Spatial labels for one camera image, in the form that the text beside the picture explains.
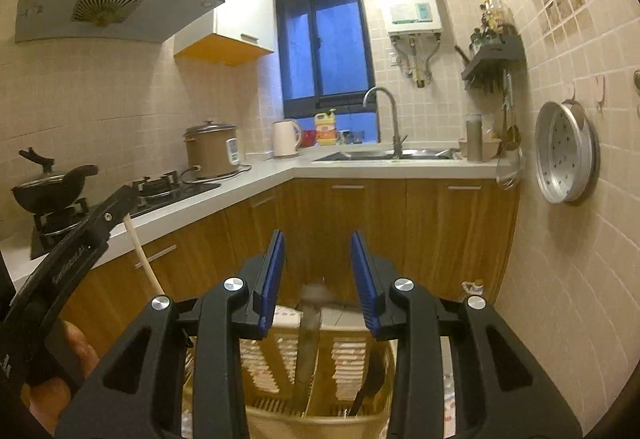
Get black utensil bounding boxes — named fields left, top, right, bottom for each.
left=347, top=354, right=388, bottom=417

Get black gas stove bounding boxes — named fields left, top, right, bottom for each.
left=30, top=171, right=221, bottom=260

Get steel faucet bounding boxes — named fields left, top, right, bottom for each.
left=363, top=87, right=405, bottom=158

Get black power cord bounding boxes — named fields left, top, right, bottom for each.
left=180, top=163, right=252, bottom=184

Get hanging kitchen utensils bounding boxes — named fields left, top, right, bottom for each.
left=502, top=69, right=522, bottom=144

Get wooden base cabinets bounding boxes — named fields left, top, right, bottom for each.
left=60, top=179, right=521, bottom=370

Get beige dish box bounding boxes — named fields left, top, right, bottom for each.
left=457, top=136, right=502, bottom=158

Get hanging metal strainer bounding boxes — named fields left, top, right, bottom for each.
left=495, top=146, right=526, bottom=190

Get dark framed window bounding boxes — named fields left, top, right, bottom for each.
left=276, top=0, right=377, bottom=120

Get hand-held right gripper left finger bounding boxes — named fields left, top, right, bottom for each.
left=54, top=229, right=287, bottom=439

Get wooden chopstick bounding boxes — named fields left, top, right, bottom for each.
left=122, top=213, right=165, bottom=297

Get yellow bottle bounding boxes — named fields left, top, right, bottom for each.
left=314, top=109, right=338, bottom=147

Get black wok with lid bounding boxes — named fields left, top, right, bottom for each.
left=11, top=148, right=99, bottom=212

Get grey metal utensil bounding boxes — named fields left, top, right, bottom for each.
left=295, top=279, right=332, bottom=416

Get aluminium steamer tray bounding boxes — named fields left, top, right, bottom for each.
left=534, top=100, right=600, bottom=204

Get white electric kettle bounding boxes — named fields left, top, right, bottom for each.
left=271, top=119, right=303, bottom=158

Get beige plastic utensil basket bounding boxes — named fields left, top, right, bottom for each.
left=181, top=304, right=401, bottom=439

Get dark wall shelf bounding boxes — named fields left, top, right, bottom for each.
left=461, top=35, right=527, bottom=92

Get water heater pipes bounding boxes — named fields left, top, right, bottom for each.
left=400, top=36, right=442, bottom=88

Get steel sink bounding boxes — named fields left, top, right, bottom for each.
left=312, top=148, right=463, bottom=163

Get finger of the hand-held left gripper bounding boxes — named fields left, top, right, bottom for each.
left=11, top=185, right=140, bottom=320

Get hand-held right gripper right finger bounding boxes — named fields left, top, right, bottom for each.
left=350, top=231, right=583, bottom=439

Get brown electric cooker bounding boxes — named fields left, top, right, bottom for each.
left=182, top=120, right=240, bottom=180

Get white wall cabinet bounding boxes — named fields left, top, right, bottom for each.
left=172, top=0, right=277, bottom=67

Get grey cylinder container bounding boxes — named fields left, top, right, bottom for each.
left=466, top=115, right=483, bottom=162

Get bottles on wall shelf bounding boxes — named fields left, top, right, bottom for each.
left=470, top=0, right=516, bottom=44

